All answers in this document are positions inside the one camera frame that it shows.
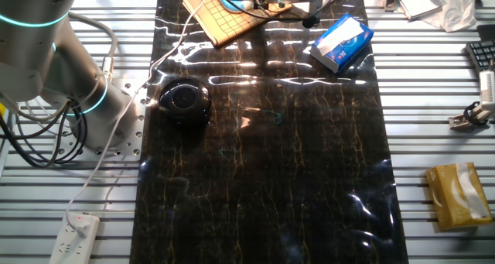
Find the white power strip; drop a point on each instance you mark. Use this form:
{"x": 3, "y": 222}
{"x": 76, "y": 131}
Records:
{"x": 73, "y": 241}

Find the blue tissue box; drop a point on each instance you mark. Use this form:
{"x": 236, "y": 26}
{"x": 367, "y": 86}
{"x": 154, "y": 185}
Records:
{"x": 344, "y": 43}

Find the white plastic bag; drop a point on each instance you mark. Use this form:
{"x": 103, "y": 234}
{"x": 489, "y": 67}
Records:
{"x": 458, "y": 8}

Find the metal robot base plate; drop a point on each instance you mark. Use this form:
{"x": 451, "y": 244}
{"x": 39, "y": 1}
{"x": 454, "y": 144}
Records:
{"x": 133, "y": 124}

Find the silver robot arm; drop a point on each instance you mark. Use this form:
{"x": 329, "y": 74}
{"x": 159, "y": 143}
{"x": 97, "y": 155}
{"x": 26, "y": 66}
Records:
{"x": 46, "y": 62}

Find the black round bowl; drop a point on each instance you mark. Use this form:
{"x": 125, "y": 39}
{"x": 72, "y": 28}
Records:
{"x": 185, "y": 99}

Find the black small box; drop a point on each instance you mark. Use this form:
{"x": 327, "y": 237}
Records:
{"x": 486, "y": 32}

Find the wooden grid board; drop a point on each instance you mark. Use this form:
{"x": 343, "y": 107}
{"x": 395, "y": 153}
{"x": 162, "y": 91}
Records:
{"x": 224, "y": 24}

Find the black marble pattern mat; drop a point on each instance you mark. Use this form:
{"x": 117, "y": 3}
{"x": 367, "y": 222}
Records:
{"x": 270, "y": 171}

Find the black keyboard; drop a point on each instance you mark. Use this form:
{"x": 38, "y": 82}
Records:
{"x": 482, "y": 54}

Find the grey flat device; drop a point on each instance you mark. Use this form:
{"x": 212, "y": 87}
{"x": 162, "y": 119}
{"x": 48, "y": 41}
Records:
{"x": 417, "y": 2}

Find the yellow tissue box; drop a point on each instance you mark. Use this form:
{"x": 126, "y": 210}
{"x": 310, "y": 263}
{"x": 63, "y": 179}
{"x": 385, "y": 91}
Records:
{"x": 458, "y": 196}

